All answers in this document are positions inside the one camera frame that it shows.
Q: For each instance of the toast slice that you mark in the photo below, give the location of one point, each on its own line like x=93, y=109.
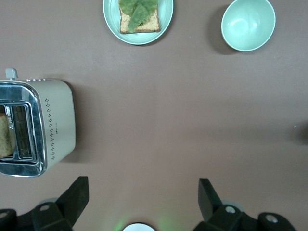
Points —
x=151, y=24

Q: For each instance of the pale green bowl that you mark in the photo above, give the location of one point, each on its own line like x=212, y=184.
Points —
x=247, y=26

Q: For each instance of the brown table cover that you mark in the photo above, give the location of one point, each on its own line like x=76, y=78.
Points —
x=168, y=108

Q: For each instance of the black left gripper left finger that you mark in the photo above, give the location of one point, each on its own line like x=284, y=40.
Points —
x=60, y=214

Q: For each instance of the green lettuce leaf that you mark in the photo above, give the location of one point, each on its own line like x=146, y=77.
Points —
x=137, y=12

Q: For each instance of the brown bread slice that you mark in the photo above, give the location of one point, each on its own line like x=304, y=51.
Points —
x=6, y=137

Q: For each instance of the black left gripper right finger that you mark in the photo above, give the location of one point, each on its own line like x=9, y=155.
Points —
x=216, y=216

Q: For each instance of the pale green plate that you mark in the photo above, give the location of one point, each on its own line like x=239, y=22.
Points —
x=110, y=14

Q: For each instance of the cream and chrome toaster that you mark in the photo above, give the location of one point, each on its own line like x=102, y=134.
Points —
x=57, y=120

